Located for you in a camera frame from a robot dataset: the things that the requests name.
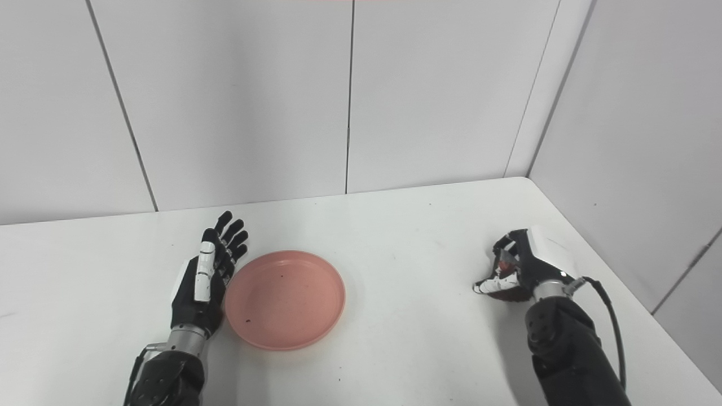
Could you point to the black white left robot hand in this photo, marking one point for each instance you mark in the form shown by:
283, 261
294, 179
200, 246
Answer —
206, 282

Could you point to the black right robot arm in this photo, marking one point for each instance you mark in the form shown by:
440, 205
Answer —
569, 349

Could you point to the chocolate cake slice with fruit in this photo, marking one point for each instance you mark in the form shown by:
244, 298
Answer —
506, 260

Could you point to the pink round plate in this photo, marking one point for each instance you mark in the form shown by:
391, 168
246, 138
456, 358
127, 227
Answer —
285, 300

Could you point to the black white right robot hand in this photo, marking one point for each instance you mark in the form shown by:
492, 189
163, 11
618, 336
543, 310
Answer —
524, 265

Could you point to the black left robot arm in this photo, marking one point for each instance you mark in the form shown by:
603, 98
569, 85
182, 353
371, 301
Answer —
169, 369

